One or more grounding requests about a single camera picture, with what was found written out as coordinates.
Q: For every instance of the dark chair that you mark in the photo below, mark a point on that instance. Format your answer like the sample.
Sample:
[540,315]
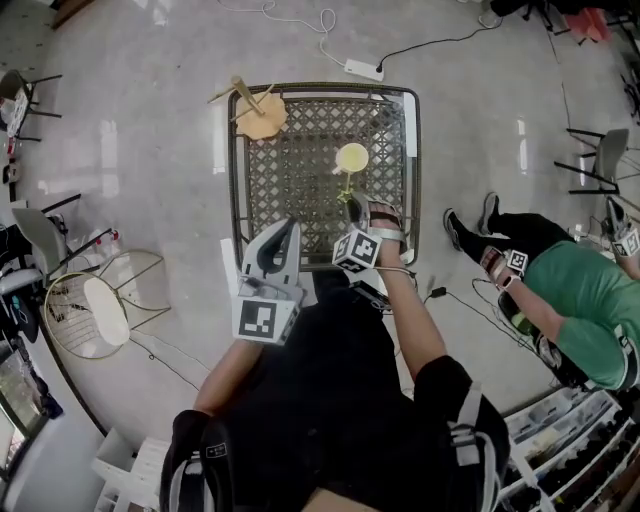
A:
[12,87]

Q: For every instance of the person's left forearm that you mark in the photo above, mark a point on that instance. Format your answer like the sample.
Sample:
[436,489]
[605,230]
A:
[230,375]

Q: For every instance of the white power strip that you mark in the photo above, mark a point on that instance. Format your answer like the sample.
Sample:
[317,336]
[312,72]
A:
[365,70]

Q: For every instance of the dark metal lattice table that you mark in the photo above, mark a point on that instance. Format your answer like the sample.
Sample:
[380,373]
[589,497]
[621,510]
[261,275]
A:
[300,175]

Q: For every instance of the person's right forearm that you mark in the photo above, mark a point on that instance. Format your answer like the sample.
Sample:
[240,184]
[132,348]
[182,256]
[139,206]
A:
[410,310]

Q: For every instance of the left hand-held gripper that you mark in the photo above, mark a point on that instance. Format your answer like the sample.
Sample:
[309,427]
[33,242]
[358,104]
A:
[257,317]

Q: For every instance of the pink chair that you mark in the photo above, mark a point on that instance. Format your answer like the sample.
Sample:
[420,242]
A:
[590,25]

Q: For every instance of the white drawer unit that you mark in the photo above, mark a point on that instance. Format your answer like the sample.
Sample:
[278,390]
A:
[565,425]

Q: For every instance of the white shelf unit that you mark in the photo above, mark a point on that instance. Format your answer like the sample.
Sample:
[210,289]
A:
[145,462]

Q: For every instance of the person's black clothing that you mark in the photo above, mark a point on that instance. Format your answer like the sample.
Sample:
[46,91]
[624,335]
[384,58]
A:
[325,400]

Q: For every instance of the cream cup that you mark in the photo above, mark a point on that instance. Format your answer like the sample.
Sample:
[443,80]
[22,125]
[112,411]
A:
[351,157]

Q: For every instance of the person's right hand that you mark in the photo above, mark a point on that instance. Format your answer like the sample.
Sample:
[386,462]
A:
[386,219]

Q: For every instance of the wooden mug tree stand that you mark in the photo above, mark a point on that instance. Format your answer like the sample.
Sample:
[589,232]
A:
[260,117]

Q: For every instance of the grey chair black legs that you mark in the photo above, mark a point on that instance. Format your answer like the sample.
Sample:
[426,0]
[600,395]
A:
[45,235]
[612,155]

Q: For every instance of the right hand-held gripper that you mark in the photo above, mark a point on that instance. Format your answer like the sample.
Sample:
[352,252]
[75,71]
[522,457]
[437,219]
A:
[357,250]

